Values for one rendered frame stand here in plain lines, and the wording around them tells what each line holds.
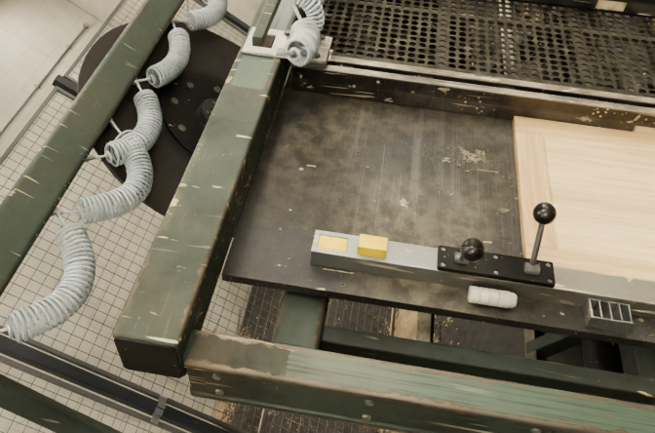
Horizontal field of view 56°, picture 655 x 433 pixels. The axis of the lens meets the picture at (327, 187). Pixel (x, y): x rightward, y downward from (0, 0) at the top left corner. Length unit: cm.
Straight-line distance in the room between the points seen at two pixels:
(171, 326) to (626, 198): 91
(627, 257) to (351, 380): 59
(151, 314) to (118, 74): 99
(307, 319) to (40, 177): 75
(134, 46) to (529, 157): 115
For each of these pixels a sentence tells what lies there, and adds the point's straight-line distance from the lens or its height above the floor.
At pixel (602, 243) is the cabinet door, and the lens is 128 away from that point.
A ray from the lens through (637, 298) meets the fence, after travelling 119.
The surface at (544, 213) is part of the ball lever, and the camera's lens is 108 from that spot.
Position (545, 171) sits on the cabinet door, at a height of 132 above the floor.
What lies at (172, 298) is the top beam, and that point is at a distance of 98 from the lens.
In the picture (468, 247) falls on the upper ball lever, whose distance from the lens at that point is 99.
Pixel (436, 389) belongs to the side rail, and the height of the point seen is 152.
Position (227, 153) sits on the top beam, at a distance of 118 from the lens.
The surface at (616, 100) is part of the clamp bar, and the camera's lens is 155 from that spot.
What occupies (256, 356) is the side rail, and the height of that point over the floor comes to 174.
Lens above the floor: 209
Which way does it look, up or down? 19 degrees down
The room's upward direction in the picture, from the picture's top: 58 degrees counter-clockwise
